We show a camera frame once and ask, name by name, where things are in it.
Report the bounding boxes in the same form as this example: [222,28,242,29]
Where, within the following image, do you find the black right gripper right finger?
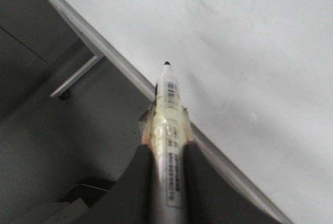
[184,141,276,223]

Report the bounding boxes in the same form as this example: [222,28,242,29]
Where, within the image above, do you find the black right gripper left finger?
[60,144,153,223]

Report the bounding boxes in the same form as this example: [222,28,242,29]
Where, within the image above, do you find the white taped whiteboard marker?
[140,61,187,223]

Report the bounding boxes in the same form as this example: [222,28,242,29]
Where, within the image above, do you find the grey pegboard panel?
[1,59,149,223]

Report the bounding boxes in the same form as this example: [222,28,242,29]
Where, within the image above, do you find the white whiteboard with aluminium frame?
[49,0,332,223]

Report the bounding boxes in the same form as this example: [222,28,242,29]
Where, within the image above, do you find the dark grey panel with handle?
[0,0,105,115]

